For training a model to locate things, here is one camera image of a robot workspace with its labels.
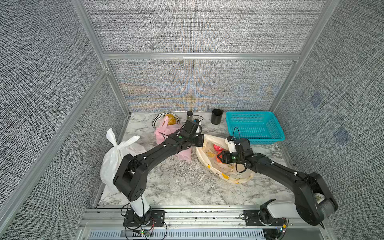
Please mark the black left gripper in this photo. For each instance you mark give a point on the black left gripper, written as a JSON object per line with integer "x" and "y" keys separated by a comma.
{"x": 201, "y": 139}

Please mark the yellow food on plate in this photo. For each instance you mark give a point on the yellow food on plate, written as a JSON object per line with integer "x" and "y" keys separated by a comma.
{"x": 171, "y": 119}

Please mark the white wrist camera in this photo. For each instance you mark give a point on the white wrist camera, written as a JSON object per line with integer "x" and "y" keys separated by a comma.
{"x": 197, "y": 126}
{"x": 230, "y": 141}

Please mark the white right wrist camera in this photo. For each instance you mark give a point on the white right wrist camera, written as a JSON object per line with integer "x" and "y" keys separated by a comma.
{"x": 230, "y": 141}

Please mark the patterned plate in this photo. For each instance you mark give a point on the patterned plate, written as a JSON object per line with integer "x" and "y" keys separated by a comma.
{"x": 157, "y": 118}

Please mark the glass herb spice jar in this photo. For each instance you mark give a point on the glass herb spice jar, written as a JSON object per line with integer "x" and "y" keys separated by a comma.
{"x": 190, "y": 116}

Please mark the black cylindrical cup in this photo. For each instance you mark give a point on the black cylindrical cup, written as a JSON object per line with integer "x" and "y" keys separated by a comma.
{"x": 216, "y": 116}

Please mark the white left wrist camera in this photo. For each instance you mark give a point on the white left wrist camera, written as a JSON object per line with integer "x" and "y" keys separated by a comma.
{"x": 197, "y": 126}

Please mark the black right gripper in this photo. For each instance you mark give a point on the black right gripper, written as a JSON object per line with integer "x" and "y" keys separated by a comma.
{"x": 225, "y": 154}

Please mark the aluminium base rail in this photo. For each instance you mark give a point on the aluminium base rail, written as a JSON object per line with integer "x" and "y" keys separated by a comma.
{"x": 197, "y": 223}

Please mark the white plastic bag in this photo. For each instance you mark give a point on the white plastic bag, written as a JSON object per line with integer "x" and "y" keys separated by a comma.
{"x": 113, "y": 158}

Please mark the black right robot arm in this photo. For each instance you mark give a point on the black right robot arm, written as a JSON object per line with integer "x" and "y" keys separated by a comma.
{"x": 313, "y": 201}

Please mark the pink plastic bag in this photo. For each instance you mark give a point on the pink plastic bag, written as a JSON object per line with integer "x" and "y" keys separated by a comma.
{"x": 163, "y": 132}

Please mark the cream banana print plastic bag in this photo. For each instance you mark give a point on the cream banana print plastic bag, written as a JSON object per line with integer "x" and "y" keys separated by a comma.
{"x": 207, "y": 156}

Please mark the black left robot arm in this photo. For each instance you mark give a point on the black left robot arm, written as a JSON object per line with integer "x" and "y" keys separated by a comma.
{"x": 132, "y": 174}

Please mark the teal plastic basket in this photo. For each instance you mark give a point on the teal plastic basket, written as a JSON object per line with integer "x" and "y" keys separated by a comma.
{"x": 259, "y": 127}

